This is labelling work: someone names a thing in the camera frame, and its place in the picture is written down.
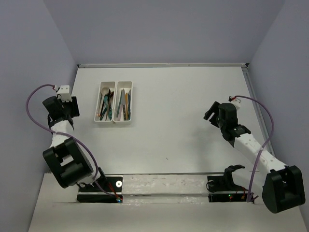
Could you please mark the white utensil tray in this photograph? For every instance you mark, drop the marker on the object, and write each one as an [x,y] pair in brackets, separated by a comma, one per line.
[112,86]
[122,115]

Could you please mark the steel knife pink handle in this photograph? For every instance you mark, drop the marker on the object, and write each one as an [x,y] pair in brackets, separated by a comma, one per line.
[119,109]

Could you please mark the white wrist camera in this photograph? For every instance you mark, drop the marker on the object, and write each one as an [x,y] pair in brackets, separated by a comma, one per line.
[63,93]
[235,101]

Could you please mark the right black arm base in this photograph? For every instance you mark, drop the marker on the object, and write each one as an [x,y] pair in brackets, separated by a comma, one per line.
[221,192]

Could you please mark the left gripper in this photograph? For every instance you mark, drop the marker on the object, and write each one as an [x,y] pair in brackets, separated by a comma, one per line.
[74,105]

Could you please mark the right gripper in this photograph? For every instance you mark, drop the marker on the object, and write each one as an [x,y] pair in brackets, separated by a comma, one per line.
[215,108]

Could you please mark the white right utensil tray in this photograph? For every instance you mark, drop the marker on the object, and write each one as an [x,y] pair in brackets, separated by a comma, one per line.
[122,115]

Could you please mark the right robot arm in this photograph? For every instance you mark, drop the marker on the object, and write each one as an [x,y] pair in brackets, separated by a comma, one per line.
[279,186]

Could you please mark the silver spoon green handle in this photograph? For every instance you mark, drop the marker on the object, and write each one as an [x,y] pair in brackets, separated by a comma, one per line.
[109,115]

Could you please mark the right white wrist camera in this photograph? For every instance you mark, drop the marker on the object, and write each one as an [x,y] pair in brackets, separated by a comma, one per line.
[235,101]

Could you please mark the white left utensil tray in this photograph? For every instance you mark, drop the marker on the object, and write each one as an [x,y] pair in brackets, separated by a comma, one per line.
[112,86]

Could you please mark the orange plastic knife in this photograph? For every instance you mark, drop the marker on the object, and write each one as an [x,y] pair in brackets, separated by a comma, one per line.
[126,106]

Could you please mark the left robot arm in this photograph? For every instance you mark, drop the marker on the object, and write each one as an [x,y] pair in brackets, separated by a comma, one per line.
[65,158]

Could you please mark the blue plastic knife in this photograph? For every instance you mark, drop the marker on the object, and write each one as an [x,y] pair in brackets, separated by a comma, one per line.
[129,110]

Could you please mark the teal plastic spoon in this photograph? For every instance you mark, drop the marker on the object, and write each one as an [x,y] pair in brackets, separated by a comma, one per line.
[105,107]

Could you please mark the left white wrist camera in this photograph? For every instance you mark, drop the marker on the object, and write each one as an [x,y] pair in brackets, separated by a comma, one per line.
[63,93]

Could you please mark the beige plastic spoon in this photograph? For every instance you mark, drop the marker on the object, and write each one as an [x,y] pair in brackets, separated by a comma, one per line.
[103,92]

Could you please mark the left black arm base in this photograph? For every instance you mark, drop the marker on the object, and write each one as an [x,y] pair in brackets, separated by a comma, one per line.
[112,191]

